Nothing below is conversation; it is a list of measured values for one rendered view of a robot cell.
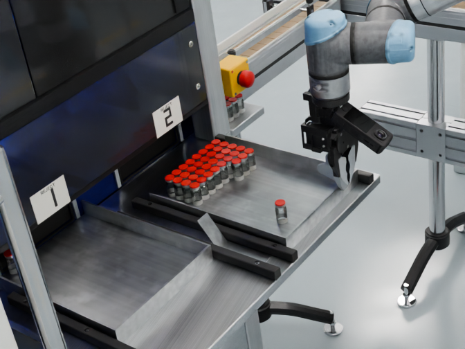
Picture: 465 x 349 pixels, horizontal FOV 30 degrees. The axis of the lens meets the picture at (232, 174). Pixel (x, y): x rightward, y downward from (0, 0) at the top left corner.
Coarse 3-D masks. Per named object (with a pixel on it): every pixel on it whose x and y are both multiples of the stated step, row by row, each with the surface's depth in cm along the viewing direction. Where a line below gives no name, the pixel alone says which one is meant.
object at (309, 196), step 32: (256, 160) 190; (288, 160) 186; (320, 160) 180; (224, 192) 181; (256, 192) 179; (288, 192) 178; (320, 192) 176; (224, 224) 168; (256, 224) 169; (288, 224) 168
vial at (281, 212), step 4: (284, 204) 166; (276, 208) 167; (280, 208) 167; (284, 208) 167; (276, 212) 167; (280, 212) 167; (284, 212) 167; (276, 216) 168; (280, 216) 167; (284, 216) 167; (280, 220) 168; (284, 220) 168
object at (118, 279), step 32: (96, 224) 177; (128, 224) 173; (64, 256) 169; (96, 256) 167; (128, 256) 166; (160, 256) 165; (192, 256) 163; (0, 288) 163; (64, 288) 160; (96, 288) 159; (128, 288) 158; (160, 288) 151; (96, 320) 146; (128, 320) 146
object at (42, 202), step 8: (56, 184) 161; (64, 184) 163; (40, 192) 158; (48, 192) 160; (56, 192) 162; (64, 192) 163; (32, 200) 157; (40, 200) 159; (48, 200) 161; (64, 200) 164; (40, 208) 159; (48, 208) 161; (56, 208) 163; (40, 216) 160; (48, 216) 161
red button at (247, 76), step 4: (244, 72) 197; (248, 72) 197; (252, 72) 198; (240, 76) 197; (244, 76) 197; (248, 76) 197; (252, 76) 198; (240, 80) 197; (244, 80) 197; (248, 80) 197; (252, 80) 198; (240, 84) 198; (244, 84) 197; (248, 84) 198; (252, 84) 199
